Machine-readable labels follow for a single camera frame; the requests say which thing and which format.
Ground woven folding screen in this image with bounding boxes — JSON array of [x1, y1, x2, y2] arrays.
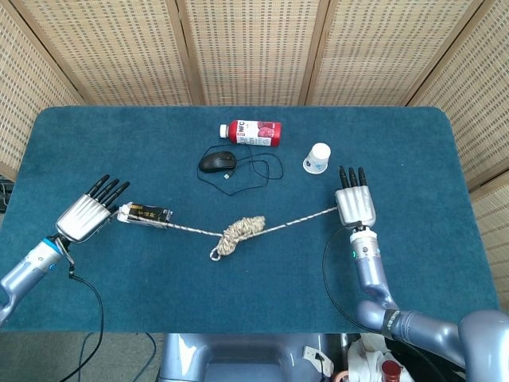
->
[[0, 0, 509, 315]]

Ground red juice bottle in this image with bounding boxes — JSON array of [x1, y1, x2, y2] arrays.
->
[[219, 119, 282, 149]]

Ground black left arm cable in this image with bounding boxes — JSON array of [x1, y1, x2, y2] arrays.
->
[[55, 238, 105, 382]]

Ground white flowered paper cup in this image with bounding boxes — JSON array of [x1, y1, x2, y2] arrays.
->
[[302, 142, 332, 175]]

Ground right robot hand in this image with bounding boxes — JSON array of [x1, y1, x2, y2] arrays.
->
[[334, 166, 378, 228]]

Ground blue-grey robot torso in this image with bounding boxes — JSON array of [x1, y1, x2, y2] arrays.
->
[[158, 333, 331, 382]]

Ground white power strip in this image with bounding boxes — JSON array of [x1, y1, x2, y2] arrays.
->
[[304, 345, 331, 375]]

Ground black wired computer mouse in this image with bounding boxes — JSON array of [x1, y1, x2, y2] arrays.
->
[[197, 143, 285, 197]]

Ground red capped bottle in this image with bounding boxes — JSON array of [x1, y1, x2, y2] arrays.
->
[[380, 360, 405, 382]]

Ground black carton box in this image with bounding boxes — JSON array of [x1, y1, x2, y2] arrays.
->
[[116, 201, 173, 231]]

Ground black device beside table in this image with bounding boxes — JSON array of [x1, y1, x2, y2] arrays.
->
[[0, 181, 13, 212]]

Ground white crumpled cloth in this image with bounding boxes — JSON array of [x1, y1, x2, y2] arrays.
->
[[348, 333, 405, 382]]

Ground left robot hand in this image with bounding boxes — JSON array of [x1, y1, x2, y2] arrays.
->
[[55, 173, 131, 244]]

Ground blue table cloth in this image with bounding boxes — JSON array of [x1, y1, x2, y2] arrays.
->
[[0, 105, 502, 334]]

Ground beige braided rope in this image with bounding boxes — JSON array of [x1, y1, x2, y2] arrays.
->
[[115, 205, 339, 263]]

